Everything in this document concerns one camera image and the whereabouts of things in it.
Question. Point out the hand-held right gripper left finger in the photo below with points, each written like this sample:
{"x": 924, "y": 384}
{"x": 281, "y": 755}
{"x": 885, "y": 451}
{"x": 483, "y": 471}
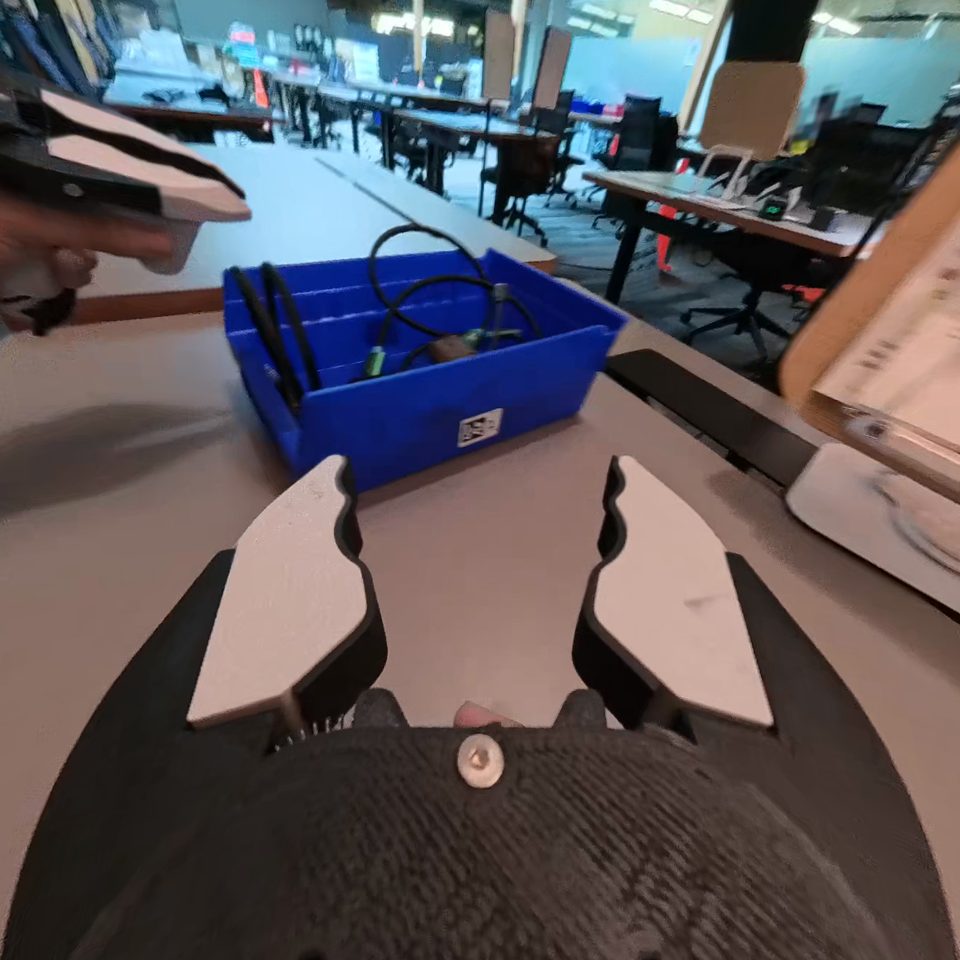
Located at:
{"x": 292, "y": 600}

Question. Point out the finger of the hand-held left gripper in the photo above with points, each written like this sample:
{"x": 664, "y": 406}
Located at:
{"x": 195, "y": 199}
{"x": 112, "y": 124}

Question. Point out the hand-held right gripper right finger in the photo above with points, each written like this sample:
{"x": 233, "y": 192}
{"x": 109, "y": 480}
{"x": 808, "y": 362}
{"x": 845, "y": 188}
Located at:
{"x": 675, "y": 615}

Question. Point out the blue plastic bin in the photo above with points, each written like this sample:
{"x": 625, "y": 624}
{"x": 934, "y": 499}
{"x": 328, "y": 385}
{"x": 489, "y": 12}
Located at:
{"x": 375, "y": 427}

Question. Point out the person's left hand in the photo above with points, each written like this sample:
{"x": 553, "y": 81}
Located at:
{"x": 75, "y": 240}

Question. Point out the orange traffic cone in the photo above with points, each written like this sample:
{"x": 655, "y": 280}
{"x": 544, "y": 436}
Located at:
{"x": 665, "y": 240}
{"x": 259, "y": 88}

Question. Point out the black office chair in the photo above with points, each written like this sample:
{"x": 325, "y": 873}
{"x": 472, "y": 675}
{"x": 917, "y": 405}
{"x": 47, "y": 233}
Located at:
{"x": 547, "y": 157}
{"x": 637, "y": 135}
{"x": 742, "y": 300}

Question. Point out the sign board on stand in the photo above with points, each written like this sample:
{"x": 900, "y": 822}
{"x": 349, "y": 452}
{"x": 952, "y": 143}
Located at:
{"x": 500, "y": 52}
{"x": 553, "y": 67}

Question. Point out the wooden document stand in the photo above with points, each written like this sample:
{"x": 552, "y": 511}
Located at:
{"x": 847, "y": 315}

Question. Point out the printed instruction sheet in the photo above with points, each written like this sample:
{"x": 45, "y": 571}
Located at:
{"x": 915, "y": 352}

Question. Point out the wooden office table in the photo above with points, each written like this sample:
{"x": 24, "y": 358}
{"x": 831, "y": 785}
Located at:
{"x": 660, "y": 191}

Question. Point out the beige board stand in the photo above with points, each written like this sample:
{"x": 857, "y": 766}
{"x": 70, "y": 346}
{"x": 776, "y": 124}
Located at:
{"x": 750, "y": 112}

